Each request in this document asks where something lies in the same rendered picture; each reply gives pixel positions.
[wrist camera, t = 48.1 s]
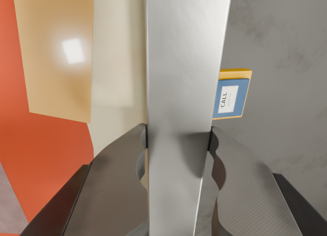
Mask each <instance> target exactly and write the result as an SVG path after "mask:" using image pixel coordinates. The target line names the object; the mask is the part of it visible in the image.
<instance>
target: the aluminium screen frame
mask: <svg viewBox="0 0 327 236"><path fill-rule="evenodd" d="M230 5H231V0H145V54H146V107H147V144H148V149H147V159H148V212H149V236H194V234H195V228H196V222H197V215H198V209H199V203H200V195H201V188H202V182H203V175H204V170H205V163H206V157H207V149H208V143H209V137H210V131H211V126H212V120H213V113H214V107H215V101H216V94H217V88H218V80H219V73H220V68H221V61H222V55H223V48H224V42H225V36H226V30H227V23H228V17H229V11H230Z"/></svg>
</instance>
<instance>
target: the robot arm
mask: <svg viewBox="0 0 327 236"><path fill-rule="evenodd" d="M146 148H148V144H147V124H144V123H140V124H138V125H137V126H135V127H134V128H132V129H131V130H129V131H128V132H126V133H125V134H123V135H122V136H121V137H119V138H118V139H116V140H115V141H113V142H112V143H110V144H109V145H108V146H106V147H105V148H104V149H103V150H102V151H100V152H99V153H98V154H97V155H96V157H95V158H94V159H93V160H92V161H91V162H90V163H89V164H83V165H82V166H81V167H80V168H79V169H78V170H77V171H76V172H75V173H74V175H73V176H72V177H71V178H70V179H69V180H68V181H67V182H66V183H65V184H64V185H63V187H62V188H61V189H60V190H59V191H58V192H57V193H56V194H55V195H54V196H53V197H52V199H51V200H50V201H49V202H48V203H47V204H46V205H45V206H44V207H43V208H42V209H41V210H40V212H39V213H38V214H37V215H36V216H35V217H34V218H33V219H32V221H31V222H30V223H29V224H28V225H27V227H26V228H25V229H24V230H23V232H22V233H21V234H20V235H19V236H149V232H148V195H147V189H146V188H145V187H144V186H143V185H142V183H141V182H140V180H141V178H142V177H143V175H144V174H145V150H146ZM207 151H209V153H210V154H211V155H212V157H213V159H214V164H213V169H212V178H213V179H214V181H215V182H216V184H217V186H218V188H219V191H218V193H217V197H216V202H215V206H214V211H213V216H212V220H211V227H212V236H327V221H326V220H325V219H324V218H323V217H322V216H321V215H320V214H319V213H318V212H317V211H316V210H315V209H314V207H313V206H312V205H311V204H310V203H309V202H308V201H307V200H306V199H305V198H304V197H303V196H302V195H301V194H300V193H299V192H298V191H297V190H296V189H295V188H294V187H293V186H292V185H291V183H290V182H289V181H288V180H287V179H286V178H285V177H284V176H283V175H282V174H277V173H273V172H272V171H271V170H270V168H269V167H268V166H267V165H266V164H265V163H264V162H263V161H262V160H261V159H260V158H259V157H258V156H257V155H255V154H254V153H253V152H252V151H251V150H249V149H248V148H247V147H246V146H244V145H243V144H241V143H240V142H239V141H237V140H236V139H234V138H233V137H231V136H230V135H229V134H227V133H226V132H224V131H223V130H222V129H220V128H218V127H215V126H211V131H210V137H209V143H208V149H207Z"/></svg>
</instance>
